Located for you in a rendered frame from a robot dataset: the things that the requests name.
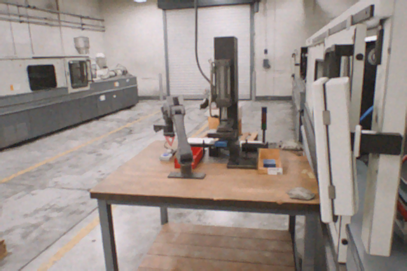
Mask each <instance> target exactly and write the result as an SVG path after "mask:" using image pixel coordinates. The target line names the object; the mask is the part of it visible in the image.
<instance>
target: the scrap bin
mask: <svg viewBox="0 0 407 271"><path fill-rule="evenodd" d="M191 151H192V154H193V161H195V163H191V169H195V168H196V166H197V165H198V163H199V161H200V160H201V158H202V156H203V152H202V148H191ZM174 168H175V169H180V164H178V162H177V160H176V157H175V159H174Z"/></svg>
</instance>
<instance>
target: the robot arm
mask: <svg viewBox="0 0 407 271"><path fill-rule="evenodd" d="M166 100H167V102H166V103H163V106H161V112H162V118H163V119H164V120H165V123H156V124H154V125H153V130H154V131H155V132H158V131H161V130H162V129H163V136H164V138H165V139H166V141H167V142H168V144H169V146H172V144H173V142H174V139H175V137H176V136H177V153H176V160H177V162H178V164H180V172H171V173H170V174H168V175H167V177H168V178H181V179H203V178H204V177H205V173H194V172H192V169H191V163H195V161H193V154H192V151H191V148H190V144H189V142H188V140H187V137H186V131H185V126H184V116H185V115H186V109H185V105H184V101H183V96H182V95H178V96H177V97H172V96H166ZM174 126H175V128H176V129H175V130H174ZM175 132H176V135H175ZM169 138H171V139H172V142H171V143H170V142H169Z"/></svg>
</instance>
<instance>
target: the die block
mask: <svg viewBox="0 0 407 271"><path fill-rule="evenodd" d="M221 148H224V147H216V149H214V150H212V145H209V156H219V155H220V153H221ZM228 148H229V157H230V156H238V157H239V156H240V146H229V147H228Z"/></svg>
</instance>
